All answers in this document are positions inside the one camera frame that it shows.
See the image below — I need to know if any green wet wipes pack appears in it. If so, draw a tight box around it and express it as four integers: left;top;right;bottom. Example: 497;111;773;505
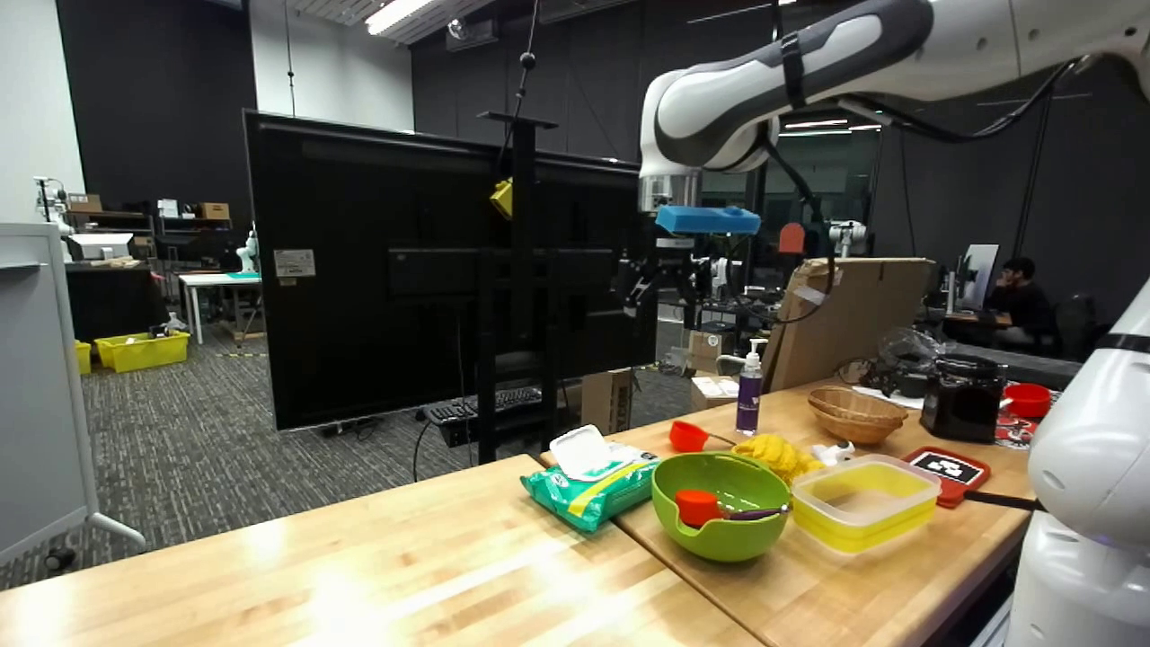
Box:
519;419;663;538

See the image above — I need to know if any seated person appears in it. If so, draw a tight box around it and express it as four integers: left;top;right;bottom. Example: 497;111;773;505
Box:
982;254;1059;351

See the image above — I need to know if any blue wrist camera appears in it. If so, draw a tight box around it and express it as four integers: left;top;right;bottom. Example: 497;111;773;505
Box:
652;200;767;240

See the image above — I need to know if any red lid with marker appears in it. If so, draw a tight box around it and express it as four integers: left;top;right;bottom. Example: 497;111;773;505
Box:
906;446;991;511

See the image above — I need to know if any small cardboard box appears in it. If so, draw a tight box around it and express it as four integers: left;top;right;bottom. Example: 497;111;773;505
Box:
579;361;641;433

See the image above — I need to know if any black monitor stand pole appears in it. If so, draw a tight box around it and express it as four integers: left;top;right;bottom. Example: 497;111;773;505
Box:
472;0;561;468

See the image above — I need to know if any large cardboard box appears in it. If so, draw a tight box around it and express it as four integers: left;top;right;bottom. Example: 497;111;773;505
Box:
763;251;937;396

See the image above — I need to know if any red measuring scoop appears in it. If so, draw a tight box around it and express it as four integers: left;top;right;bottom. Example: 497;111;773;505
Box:
671;485;791;532

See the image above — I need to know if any clear plastic lunch box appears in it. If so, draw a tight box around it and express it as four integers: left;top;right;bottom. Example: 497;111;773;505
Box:
791;451;940;557

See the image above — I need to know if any red measuring cup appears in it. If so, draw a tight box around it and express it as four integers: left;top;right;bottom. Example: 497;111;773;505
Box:
664;417;710;457

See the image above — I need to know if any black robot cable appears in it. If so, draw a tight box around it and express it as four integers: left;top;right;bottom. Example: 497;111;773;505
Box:
758;58;1083;329

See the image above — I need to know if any yellow knitted item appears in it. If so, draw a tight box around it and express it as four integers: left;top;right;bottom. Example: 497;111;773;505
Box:
730;431;822;485

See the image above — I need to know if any woven wicker basket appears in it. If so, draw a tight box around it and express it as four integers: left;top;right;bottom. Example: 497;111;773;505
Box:
804;379;914;450

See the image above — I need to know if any red lidded jar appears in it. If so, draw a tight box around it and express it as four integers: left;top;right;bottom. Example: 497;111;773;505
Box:
997;379;1058;451

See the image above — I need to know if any green plastic bowl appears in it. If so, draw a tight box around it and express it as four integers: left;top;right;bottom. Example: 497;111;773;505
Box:
648;450;794;567

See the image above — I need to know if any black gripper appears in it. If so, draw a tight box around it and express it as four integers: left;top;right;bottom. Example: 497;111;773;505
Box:
652;232;734;323

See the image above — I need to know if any large black monitor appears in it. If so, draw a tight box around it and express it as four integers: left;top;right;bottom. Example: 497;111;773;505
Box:
241;107;664;433

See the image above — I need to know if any yellow storage bin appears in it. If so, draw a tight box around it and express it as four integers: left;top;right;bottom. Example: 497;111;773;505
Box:
89;328;193;377

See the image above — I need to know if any purple pump bottle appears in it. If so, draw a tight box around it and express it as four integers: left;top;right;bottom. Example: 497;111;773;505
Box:
734;335;769;439

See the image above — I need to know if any white plastic clip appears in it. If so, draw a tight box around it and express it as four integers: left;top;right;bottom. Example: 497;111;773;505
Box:
812;439;860;472

